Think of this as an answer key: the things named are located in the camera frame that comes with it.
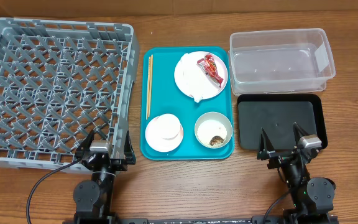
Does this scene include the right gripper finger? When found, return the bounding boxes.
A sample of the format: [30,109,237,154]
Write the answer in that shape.
[259,128,275,153]
[293,122,306,146]

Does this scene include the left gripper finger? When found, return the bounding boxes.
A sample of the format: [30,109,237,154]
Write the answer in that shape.
[124,131,133,157]
[76,130,94,153]

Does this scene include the white paper cup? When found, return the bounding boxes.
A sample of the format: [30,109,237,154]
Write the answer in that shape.
[157,114,181,140]

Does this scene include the wooden chopstick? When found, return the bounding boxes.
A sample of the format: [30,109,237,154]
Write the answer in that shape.
[149,55,154,117]
[145,55,152,120]

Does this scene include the brown food scrap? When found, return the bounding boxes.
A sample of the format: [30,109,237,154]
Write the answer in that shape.
[209,136,224,147]

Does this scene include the grey green bowl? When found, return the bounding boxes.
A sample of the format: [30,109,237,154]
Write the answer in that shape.
[194,112,232,149]

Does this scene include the white paper napkin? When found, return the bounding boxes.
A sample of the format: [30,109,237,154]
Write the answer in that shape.
[179,52,223,103]

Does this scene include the red snack wrapper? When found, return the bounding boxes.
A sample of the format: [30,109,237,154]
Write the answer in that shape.
[197,53,223,88]

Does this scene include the white rice grains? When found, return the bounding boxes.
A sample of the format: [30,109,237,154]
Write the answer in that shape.
[196,119,227,148]

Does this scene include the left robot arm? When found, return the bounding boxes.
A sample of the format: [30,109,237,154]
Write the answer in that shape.
[73,131,136,224]

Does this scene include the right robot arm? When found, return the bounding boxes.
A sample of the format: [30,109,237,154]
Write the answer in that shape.
[257,123,338,223]

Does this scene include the black rectangular tray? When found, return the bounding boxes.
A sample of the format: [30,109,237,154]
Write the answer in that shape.
[237,94,328,151]

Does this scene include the small white pink saucer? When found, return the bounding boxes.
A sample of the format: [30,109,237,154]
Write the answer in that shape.
[145,116,184,152]

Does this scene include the grey plastic dish rack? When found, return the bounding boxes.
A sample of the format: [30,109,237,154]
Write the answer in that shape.
[0,17,140,174]

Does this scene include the clear plastic bin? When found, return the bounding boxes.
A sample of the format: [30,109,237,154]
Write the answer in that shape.
[228,28,336,96]

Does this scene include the teal plastic serving tray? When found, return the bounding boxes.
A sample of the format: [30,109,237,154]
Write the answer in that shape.
[140,46,234,161]

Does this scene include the large white round plate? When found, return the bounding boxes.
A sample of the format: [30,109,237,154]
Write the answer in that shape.
[173,50,229,100]

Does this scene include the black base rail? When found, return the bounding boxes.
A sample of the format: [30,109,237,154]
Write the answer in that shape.
[62,214,340,224]

